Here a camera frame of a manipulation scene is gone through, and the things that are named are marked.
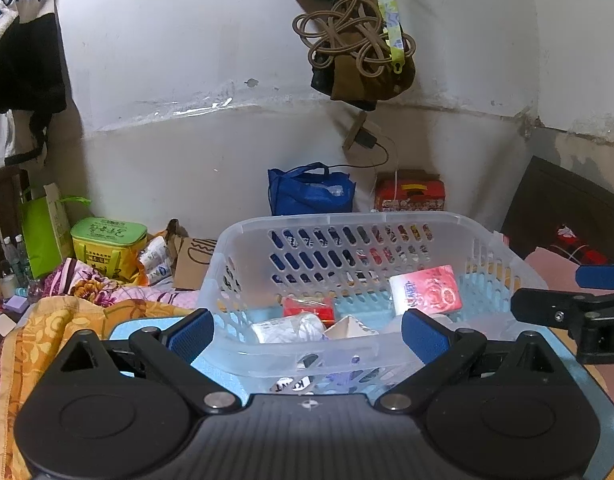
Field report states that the pink tissue pack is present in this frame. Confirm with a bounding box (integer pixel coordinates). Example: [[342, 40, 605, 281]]
[[388, 266, 463, 315]]

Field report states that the small bottle red label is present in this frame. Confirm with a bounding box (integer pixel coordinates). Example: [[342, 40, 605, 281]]
[[323, 315, 379, 340]]

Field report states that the red packet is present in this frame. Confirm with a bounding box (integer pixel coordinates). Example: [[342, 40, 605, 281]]
[[281, 296, 335, 327]]

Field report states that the clear white roll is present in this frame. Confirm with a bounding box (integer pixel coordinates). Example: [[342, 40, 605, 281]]
[[249, 312, 325, 344]]

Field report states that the white Kent cigarette pack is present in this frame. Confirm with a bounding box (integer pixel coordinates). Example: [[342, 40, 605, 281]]
[[270, 353, 319, 393]]

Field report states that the pink mat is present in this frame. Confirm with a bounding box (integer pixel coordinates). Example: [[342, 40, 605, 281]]
[[525, 247, 582, 292]]

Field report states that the dark wooden headboard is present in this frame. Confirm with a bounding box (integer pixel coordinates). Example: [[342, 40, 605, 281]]
[[502, 156, 614, 263]]

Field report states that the purple box in basket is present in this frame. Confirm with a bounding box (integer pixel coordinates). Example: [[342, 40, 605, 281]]
[[316, 368, 381, 393]]

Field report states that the floral pink cloth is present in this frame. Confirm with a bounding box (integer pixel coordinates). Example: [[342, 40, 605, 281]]
[[36, 257, 153, 309]]

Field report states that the brown cardboard paper bag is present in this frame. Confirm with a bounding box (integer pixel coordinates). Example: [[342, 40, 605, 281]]
[[165, 219, 217, 290]]

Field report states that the green yellow tin box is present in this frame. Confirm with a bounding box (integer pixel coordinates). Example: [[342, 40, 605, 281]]
[[71, 217, 148, 282]]

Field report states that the translucent plastic basket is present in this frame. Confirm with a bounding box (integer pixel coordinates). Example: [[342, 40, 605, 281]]
[[199, 212, 543, 396]]

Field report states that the red gift box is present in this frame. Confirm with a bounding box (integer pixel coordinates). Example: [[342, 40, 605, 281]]
[[373, 169, 446, 211]]

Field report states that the green paper bag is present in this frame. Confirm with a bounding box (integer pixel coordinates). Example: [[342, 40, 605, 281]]
[[21, 183, 91, 280]]

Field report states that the blue shopping bag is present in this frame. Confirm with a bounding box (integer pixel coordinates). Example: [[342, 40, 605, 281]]
[[267, 162, 356, 216]]

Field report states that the black white hanging garment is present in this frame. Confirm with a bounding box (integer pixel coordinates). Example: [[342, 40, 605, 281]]
[[0, 0, 66, 168]]

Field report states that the black wall charger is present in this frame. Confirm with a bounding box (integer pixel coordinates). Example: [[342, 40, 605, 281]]
[[342, 110, 391, 169]]

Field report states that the hanging brown bag with rope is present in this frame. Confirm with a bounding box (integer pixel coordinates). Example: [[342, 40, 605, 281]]
[[292, 0, 417, 112]]

